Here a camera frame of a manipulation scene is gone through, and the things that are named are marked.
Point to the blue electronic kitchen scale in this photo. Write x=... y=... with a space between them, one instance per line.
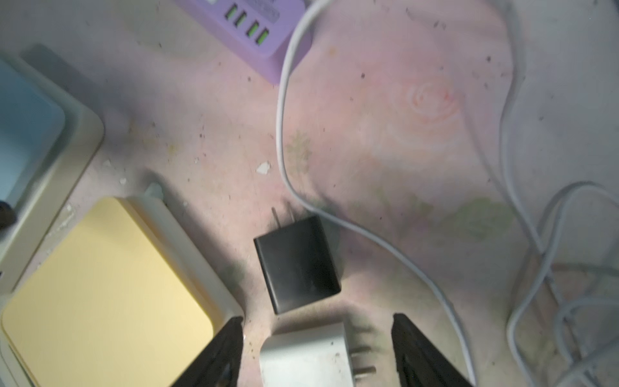
x=48 y=138

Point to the black USB wall charger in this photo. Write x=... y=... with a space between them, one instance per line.
x=298 y=266

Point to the white USB wall charger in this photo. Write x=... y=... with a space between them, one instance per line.
x=318 y=356

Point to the yellow electronic kitchen scale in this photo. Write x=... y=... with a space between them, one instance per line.
x=126 y=299

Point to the purple power strip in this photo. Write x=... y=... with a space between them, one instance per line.
x=257 y=31

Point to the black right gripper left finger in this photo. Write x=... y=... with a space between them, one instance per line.
x=219 y=363

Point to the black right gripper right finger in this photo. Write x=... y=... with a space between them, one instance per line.
x=418 y=362

